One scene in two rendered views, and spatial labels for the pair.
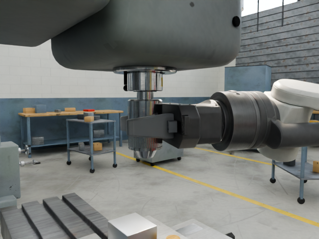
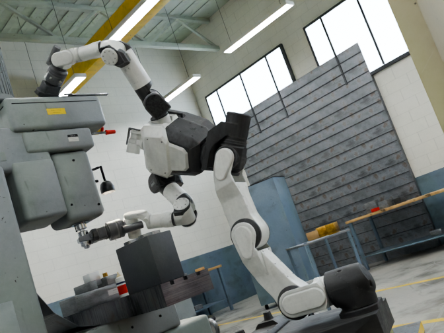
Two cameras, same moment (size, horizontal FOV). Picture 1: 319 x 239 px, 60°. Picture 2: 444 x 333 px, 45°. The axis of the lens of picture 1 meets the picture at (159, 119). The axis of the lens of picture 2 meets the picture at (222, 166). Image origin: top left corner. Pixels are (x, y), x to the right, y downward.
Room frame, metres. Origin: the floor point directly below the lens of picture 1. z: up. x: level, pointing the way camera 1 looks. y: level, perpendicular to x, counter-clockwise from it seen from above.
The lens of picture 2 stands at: (-2.10, -0.30, 0.94)
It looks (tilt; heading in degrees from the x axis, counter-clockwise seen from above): 10 degrees up; 351
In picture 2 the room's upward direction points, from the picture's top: 19 degrees counter-clockwise
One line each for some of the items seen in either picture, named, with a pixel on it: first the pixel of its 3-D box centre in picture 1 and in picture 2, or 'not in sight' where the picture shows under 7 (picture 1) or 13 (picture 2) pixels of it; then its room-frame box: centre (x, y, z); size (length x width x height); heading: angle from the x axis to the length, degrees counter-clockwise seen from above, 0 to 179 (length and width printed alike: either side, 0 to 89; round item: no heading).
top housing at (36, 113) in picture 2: not in sight; (47, 122); (0.37, 0.03, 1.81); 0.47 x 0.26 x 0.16; 127
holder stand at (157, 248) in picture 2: not in sight; (148, 261); (0.04, -0.24, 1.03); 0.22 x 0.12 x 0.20; 40
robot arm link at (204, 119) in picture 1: (206, 123); (104, 233); (0.40, -0.07, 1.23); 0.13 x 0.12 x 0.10; 16
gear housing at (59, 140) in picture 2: not in sight; (49, 148); (0.35, 0.05, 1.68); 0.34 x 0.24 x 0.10; 127
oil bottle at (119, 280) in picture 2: not in sight; (121, 283); (0.30, -0.08, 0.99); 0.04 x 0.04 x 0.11
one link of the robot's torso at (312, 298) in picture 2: not in sight; (307, 296); (0.18, -0.82, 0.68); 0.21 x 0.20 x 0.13; 59
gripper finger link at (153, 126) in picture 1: (151, 127); (85, 237); (0.35, 0.01, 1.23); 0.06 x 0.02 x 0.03; 106
